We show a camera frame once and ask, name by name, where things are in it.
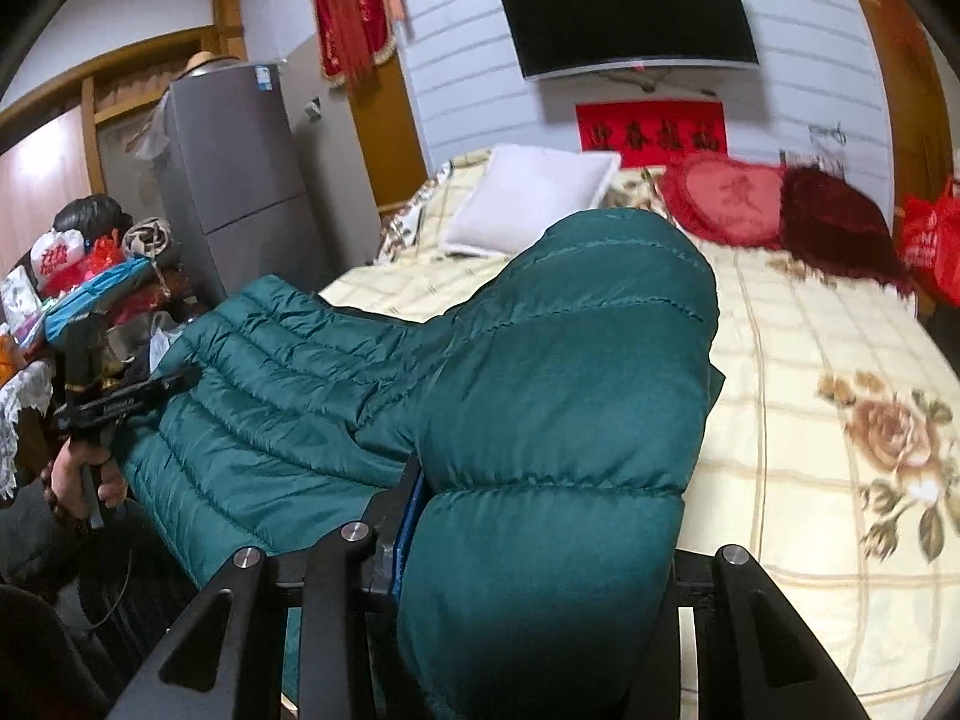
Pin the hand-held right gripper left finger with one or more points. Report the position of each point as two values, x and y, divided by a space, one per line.
409 532

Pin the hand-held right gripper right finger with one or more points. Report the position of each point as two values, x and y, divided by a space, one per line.
720 652

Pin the red tasselled hanging ornament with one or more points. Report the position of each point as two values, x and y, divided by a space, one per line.
352 15

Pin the bed with floral checked sheet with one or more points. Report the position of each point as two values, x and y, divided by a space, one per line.
787 330

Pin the wooden door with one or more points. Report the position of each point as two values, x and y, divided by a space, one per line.
382 135

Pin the black wall television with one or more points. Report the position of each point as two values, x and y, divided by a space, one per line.
622 7

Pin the red wall banner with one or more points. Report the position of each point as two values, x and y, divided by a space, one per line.
649 135

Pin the dark red fuzzy pillow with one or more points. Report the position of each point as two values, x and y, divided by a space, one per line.
832 225

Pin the person's left hand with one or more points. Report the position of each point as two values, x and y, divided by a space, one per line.
66 480

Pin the white lace tablecloth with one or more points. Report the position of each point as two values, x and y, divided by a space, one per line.
15 405

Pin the person's left forearm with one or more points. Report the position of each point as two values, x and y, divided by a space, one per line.
30 540

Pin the blue plastic packet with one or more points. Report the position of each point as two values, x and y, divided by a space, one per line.
97 300

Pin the straw hat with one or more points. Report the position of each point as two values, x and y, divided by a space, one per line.
204 64

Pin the red heart pillow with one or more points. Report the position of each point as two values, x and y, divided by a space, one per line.
720 199

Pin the white plastic bag red print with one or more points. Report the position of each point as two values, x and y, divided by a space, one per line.
56 259

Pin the red shopping bag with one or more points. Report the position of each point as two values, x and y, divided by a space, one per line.
934 240

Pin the person's dark clothing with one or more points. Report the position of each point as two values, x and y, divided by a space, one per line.
37 652

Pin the teal down jacket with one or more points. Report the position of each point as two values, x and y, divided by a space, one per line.
562 390

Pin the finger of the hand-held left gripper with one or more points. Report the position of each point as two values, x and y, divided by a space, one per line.
184 381

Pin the black bag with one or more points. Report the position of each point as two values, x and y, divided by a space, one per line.
90 214

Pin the grey refrigerator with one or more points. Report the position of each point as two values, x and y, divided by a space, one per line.
232 165

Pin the wooden wardrobe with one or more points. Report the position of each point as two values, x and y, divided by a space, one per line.
45 165

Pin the wooden door frame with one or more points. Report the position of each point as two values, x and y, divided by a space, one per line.
900 90

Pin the white pillow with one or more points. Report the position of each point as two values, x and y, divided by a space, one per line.
525 195

